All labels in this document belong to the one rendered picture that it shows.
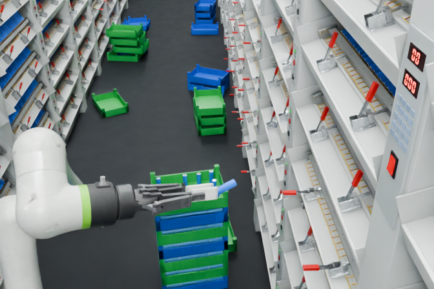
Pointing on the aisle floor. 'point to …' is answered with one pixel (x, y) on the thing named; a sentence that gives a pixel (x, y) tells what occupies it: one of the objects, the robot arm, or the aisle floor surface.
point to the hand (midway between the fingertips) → (201, 192)
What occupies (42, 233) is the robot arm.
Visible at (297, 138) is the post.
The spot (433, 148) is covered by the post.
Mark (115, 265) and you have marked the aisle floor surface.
